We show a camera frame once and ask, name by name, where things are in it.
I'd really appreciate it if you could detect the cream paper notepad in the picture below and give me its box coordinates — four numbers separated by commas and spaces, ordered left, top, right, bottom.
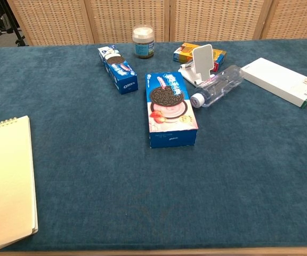
0, 115, 39, 254

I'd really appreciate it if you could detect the pink strawberry Oreo box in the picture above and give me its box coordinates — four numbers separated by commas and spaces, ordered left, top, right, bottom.
144, 71, 199, 149

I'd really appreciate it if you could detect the blue table cloth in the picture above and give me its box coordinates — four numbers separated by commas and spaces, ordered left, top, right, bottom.
0, 38, 307, 252

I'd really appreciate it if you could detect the blue long Oreo box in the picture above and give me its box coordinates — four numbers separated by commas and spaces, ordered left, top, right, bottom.
97, 44, 139, 95

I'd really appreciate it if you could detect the clear plastic water bottle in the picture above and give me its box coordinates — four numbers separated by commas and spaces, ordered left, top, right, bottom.
190, 64, 245, 108

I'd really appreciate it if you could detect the white folding phone stand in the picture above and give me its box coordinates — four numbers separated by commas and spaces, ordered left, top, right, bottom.
177, 44, 216, 87

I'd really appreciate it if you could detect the orange snack box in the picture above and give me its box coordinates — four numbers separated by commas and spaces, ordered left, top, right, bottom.
173, 42, 227, 73

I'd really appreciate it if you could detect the white-lidded jar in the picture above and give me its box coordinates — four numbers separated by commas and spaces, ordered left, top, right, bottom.
132, 24, 155, 59

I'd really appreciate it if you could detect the woven folding screen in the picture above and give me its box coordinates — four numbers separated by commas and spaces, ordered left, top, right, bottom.
6, 0, 307, 46

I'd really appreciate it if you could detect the white flat carton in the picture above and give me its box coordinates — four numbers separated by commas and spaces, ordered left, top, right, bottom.
240, 57, 307, 109

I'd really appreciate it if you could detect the black tripod stand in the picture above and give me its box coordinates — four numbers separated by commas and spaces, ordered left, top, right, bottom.
0, 0, 28, 47

